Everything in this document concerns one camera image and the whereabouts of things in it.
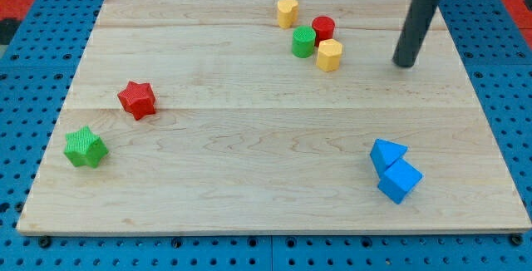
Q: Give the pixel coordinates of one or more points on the yellow heart block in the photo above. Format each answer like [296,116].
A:
[287,13]

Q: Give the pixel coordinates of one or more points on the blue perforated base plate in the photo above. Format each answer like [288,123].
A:
[36,72]

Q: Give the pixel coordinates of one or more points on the blue cube block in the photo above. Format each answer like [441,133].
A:
[399,180]

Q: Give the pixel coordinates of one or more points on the light wooden board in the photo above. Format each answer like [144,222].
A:
[249,139]

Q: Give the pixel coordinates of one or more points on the red cylinder block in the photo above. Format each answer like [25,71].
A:
[324,27]

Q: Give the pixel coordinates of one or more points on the green star block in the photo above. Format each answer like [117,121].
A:
[83,147]

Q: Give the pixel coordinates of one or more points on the yellow hexagon block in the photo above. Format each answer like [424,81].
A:
[329,55]

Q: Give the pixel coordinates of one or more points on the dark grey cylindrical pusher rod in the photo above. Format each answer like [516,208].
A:
[413,33]

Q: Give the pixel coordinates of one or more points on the blue triangle block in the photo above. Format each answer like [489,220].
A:
[384,153]

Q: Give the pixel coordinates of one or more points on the green cylinder block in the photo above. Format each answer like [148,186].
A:
[303,40]

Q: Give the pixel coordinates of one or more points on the red star block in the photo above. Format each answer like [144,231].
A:
[138,99]

